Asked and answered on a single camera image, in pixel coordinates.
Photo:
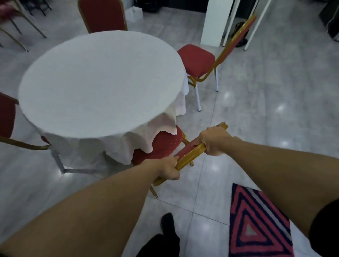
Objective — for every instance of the red and navy striped rug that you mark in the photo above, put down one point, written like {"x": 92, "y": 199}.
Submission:
{"x": 254, "y": 225}

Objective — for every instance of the person's right forearm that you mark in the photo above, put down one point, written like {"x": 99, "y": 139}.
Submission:
{"x": 280, "y": 174}

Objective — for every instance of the red chair with gold frame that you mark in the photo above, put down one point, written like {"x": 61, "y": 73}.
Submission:
{"x": 10, "y": 16}
{"x": 197, "y": 62}
{"x": 6, "y": 116}
{"x": 104, "y": 14}
{"x": 164, "y": 145}

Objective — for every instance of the white metal stand legs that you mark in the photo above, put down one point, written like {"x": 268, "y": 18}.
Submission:
{"x": 258, "y": 23}

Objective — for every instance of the person's black shoe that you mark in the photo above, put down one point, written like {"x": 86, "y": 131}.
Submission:
{"x": 167, "y": 222}

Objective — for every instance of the person's right fingers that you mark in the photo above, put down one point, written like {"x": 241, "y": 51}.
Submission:
{"x": 208, "y": 148}

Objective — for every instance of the person's left hand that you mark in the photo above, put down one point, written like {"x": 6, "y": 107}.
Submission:
{"x": 165, "y": 168}

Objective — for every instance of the person's right hand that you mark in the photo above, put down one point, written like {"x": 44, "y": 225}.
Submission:
{"x": 217, "y": 140}

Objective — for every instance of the person's left thumb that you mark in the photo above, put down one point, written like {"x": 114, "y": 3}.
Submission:
{"x": 173, "y": 159}

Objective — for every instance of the person's black trouser leg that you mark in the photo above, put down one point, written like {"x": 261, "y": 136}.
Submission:
{"x": 160, "y": 246}

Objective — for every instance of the person's left forearm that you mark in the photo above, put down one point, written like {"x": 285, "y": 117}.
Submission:
{"x": 87, "y": 211}

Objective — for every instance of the dark cabinet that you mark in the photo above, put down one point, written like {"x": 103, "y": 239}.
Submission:
{"x": 331, "y": 18}

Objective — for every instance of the white paper bag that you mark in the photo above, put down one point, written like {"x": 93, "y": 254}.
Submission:
{"x": 133, "y": 14}

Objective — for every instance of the person's black sleeve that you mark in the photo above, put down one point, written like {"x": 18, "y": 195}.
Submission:
{"x": 327, "y": 230}

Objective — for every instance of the white pillar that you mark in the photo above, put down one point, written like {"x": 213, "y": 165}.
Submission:
{"x": 215, "y": 21}

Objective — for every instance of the white round tablecloth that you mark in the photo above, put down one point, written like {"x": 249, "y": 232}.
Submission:
{"x": 103, "y": 84}

